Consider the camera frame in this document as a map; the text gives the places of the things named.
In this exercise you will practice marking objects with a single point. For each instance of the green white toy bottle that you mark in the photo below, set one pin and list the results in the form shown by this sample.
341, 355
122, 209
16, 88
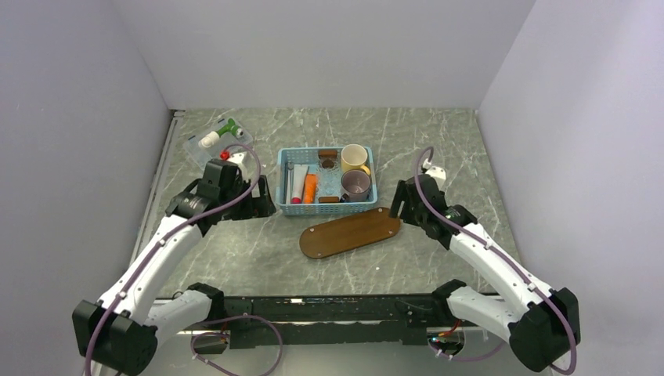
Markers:
226, 126

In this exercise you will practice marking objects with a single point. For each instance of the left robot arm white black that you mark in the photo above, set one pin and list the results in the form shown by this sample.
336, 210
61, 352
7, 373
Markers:
123, 329

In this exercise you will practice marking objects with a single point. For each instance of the purple grey mug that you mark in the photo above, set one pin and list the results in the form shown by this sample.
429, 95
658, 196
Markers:
355, 186

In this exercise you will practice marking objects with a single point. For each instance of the light blue plastic basket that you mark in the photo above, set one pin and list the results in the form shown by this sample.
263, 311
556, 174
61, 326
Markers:
309, 156

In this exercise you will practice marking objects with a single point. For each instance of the yellow mug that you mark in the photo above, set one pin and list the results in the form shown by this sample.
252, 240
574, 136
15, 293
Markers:
354, 157

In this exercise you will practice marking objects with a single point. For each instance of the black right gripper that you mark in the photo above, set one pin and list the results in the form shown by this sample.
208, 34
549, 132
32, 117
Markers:
402, 194

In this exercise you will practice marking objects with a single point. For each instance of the orange toothpaste tube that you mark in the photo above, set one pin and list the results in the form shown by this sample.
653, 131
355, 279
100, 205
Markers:
310, 186

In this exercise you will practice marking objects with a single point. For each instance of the clear acrylic holder wooden base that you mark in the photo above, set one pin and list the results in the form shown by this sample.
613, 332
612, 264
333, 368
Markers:
329, 190

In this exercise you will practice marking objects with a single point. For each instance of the clear plastic storage box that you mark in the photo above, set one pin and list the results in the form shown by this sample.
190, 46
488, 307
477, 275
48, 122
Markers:
200, 156

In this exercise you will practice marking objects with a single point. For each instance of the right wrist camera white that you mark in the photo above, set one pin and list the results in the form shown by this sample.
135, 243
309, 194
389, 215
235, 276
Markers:
435, 172

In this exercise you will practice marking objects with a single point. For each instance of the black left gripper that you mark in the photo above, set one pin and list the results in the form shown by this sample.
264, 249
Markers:
250, 211

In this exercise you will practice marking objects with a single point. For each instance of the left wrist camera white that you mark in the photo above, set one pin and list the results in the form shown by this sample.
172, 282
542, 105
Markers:
238, 158

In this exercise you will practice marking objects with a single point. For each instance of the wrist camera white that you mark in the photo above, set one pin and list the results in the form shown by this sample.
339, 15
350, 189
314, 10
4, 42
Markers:
435, 172
238, 158

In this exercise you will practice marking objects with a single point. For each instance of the white toothpaste tube red cap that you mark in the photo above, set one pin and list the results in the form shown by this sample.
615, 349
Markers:
299, 175

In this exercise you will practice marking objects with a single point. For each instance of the brown oval wooden tray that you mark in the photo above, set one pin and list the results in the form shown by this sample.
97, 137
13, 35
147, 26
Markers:
348, 233

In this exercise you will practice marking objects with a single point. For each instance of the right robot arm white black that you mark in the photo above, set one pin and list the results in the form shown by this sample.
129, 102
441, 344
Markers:
540, 324

